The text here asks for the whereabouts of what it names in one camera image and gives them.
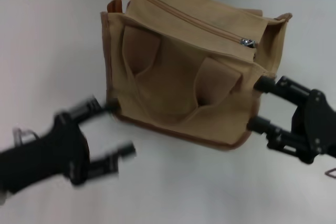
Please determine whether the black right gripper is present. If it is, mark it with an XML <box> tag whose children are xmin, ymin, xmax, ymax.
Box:
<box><xmin>246</xmin><ymin>74</ymin><xmax>336</xmax><ymax>164</ymax></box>

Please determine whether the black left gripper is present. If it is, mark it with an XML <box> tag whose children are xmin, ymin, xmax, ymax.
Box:
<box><xmin>0</xmin><ymin>97</ymin><xmax>137</xmax><ymax>196</ymax></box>

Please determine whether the silver metal zipper pull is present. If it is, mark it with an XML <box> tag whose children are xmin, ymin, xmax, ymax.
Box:
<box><xmin>240</xmin><ymin>37</ymin><xmax>257</xmax><ymax>49</ymax></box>

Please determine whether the khaki canvas food bag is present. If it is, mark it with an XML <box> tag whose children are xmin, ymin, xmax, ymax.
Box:
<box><xmin>100</xmin><ymin>0</ymin><xmax>293</xmax><ymax>153</ymax></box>

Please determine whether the left arm grey connector cable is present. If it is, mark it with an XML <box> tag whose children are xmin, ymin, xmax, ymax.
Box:
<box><xmin>13</xmin><ymin>126</ymin><xmax>40</xmax><ymax>146</ymax></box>

